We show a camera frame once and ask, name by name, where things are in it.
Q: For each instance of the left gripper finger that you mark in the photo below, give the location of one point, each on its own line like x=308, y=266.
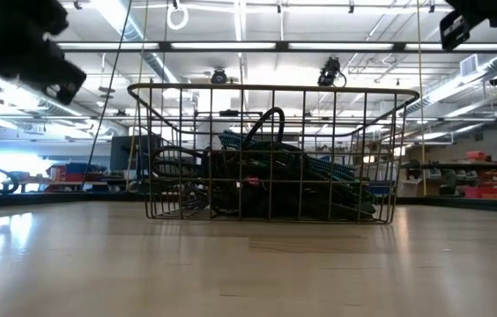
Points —
x=65, y=81

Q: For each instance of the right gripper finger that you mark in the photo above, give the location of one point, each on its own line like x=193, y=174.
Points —
x=454, y=31

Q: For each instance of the background dark monitor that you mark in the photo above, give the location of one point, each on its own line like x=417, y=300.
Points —
x=120, y=154

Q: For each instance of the red and blue bins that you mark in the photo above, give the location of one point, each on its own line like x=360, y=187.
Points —
x=72, y=174

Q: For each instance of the shelf with red bins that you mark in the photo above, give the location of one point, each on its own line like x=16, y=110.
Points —
x=495, y=180

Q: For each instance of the blue storage bin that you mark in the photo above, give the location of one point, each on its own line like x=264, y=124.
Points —
x=385, y=189

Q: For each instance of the black hanging camera device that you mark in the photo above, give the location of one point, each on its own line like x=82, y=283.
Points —
x=330, y=70

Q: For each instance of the black ceiling camera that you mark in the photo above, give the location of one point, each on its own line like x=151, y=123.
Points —
x=219, y=77

